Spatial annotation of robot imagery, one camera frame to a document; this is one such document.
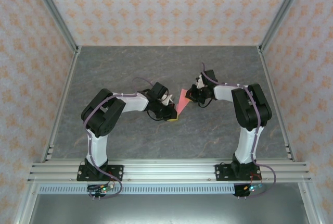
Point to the pink paper sheet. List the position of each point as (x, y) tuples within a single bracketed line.
[(182, 101)]

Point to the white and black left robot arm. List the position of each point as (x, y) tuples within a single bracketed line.
[(132, 102)]

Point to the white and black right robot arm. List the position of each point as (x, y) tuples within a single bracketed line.
[(223, 93)]

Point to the grey metal panel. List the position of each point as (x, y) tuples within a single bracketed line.
[(166, 211)]

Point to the circuit board with LEDs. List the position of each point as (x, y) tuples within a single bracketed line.
[(251, 188), (105, 188)]

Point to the aluminium mounting rail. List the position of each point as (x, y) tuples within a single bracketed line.
[(169, 170)]

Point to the aluminium table side rail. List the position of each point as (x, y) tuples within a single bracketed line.
[(268, 78), (62, 104)]

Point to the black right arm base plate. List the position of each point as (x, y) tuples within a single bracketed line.
[(221, 173)]

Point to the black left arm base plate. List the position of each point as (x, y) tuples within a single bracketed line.
[(117, 173)]

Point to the aluminium frame post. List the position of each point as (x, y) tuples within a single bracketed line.
[(282, 13), (55, 13)]

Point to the small aluminium corner bracket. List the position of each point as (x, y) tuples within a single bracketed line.
[(50, 153), (288, 153)]

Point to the aluminium frame leg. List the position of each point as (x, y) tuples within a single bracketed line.
[(308, 203), (26, 203)]

